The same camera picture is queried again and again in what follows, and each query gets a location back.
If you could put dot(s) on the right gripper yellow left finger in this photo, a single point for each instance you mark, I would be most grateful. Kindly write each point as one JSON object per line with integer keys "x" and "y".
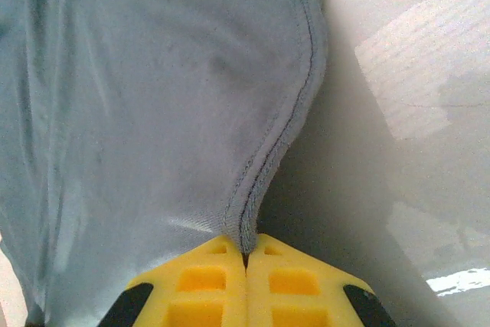
{"x": 206, "y": 296}

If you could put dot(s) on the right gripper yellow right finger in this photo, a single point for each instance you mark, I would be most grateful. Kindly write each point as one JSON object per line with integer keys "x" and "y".
{"x": 291, "y": 296}

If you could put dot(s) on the grey t-shirt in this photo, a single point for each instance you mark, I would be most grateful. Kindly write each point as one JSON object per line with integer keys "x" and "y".
{"x": 134, "y": 112}

